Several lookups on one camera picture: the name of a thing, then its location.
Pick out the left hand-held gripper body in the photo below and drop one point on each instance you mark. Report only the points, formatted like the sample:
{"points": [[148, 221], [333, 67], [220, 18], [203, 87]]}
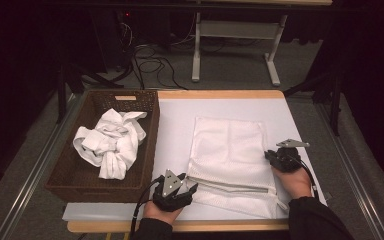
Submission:
{"points": [[170, 201]]}

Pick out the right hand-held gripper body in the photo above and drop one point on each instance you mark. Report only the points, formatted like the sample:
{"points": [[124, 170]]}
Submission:
{"points": [[286, 160]]}

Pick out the white towel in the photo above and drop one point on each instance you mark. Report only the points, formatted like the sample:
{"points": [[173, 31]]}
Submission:
{"points": [[230, 156]]}

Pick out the white shirt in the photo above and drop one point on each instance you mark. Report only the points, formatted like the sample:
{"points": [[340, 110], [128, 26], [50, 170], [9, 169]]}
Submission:
{"points": [[113, 143]]}

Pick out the brown wicker basket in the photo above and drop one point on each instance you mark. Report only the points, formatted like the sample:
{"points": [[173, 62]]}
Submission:
{"points": [[80, 181]]}

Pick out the person's left hand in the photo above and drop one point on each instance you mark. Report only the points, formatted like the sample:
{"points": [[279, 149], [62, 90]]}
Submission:
{"points": [[160, 215]]}

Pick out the person's right hand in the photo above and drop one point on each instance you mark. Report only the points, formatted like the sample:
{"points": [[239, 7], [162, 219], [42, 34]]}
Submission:
{"points": [[295, 185]]}

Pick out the white table sheet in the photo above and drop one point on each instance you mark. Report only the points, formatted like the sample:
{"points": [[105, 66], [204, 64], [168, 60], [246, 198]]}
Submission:
{"points": [[176, 133]]}

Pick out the black metal stand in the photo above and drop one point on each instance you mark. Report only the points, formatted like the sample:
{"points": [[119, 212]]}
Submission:
{"points": [[336, 100], [61, 96]]}

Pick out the dark computer tower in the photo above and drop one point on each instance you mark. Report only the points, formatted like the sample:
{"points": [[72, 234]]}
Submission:
{"points": [[113, 40]]}

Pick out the metal floor rail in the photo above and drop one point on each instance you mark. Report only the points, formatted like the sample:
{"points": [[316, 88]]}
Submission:
{"points": [[30, 181], [350, 173]]}

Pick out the white metal frame desk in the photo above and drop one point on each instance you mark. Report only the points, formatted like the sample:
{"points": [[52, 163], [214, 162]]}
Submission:
{"points": [[236, 29]]}

